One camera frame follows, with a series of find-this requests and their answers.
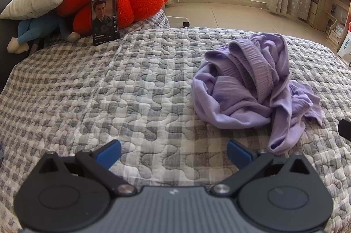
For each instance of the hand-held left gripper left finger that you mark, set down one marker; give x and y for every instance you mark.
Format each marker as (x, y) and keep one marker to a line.
(109, 152)

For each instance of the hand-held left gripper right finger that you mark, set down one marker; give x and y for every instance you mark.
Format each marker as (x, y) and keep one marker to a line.
(238, 153)

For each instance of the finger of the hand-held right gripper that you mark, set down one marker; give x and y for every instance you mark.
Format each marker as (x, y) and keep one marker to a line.
(346, 129)

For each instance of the purple long-sleeve shirt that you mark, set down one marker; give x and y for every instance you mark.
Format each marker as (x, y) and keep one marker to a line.
(219, 109)

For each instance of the purple pants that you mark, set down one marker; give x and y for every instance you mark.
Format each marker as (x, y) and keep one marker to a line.
(255, 68)

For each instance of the grey checked quilted blanket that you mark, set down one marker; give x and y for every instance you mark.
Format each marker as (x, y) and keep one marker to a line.
(164, 112)

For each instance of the white shopping bag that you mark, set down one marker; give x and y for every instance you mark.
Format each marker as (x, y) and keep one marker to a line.
(346, 46)

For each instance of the black smartphone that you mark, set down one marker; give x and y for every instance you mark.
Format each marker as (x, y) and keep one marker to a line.
(105, 30)

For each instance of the wooden shelf unit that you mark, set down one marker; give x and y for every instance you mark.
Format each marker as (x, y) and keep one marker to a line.
(326, 2)

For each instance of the blue plush toy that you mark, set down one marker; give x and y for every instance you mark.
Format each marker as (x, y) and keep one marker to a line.
(33, 30)

